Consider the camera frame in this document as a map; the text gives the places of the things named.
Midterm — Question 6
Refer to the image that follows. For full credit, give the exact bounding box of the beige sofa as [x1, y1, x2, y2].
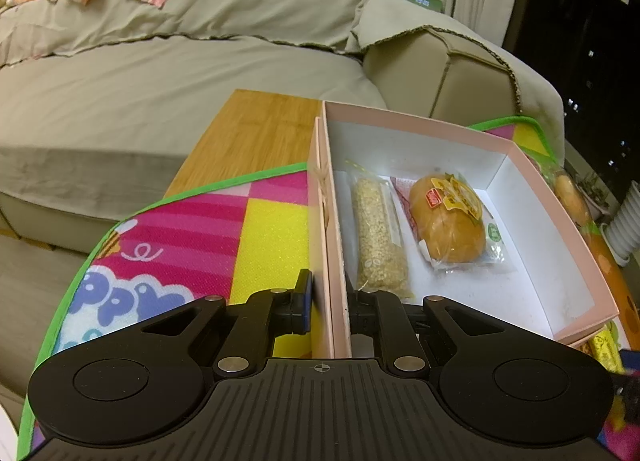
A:
[0, 0, 566, 257]

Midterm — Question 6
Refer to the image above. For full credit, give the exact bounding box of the packaged round bread bun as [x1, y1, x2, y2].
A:
[390, 168, 516, 276]

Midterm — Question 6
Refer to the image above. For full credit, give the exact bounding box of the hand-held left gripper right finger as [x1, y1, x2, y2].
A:
[347, 288, 507, 375]

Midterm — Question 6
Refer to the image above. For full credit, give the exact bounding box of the wooden table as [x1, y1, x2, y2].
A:
[164, 89, 325, 200]

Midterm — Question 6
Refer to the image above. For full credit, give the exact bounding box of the white ribbed appliance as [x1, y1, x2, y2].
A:
[602, 181, 640, 268]

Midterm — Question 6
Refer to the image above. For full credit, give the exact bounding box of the beige sofa cover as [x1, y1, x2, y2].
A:
[0, 0, 526, 106]

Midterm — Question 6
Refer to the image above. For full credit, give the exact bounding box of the clear grain bar packet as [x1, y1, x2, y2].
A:
[345, 158, 417, 303]

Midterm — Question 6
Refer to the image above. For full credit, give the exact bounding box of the colourful play mat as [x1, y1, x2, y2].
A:
[15, 117, 640, 461]

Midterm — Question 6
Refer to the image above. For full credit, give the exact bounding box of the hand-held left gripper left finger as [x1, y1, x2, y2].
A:
[141, 268, 315, 376]

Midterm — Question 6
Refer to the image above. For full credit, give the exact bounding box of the yellow snack packet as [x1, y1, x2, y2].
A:
[589, 328, 626, 376]

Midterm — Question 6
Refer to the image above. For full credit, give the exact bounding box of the pink cardboard box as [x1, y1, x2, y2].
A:
[320, 100, 621, 359]

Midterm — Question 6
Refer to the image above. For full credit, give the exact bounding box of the potted plant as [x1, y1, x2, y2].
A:
[575, 172, 613, 216]

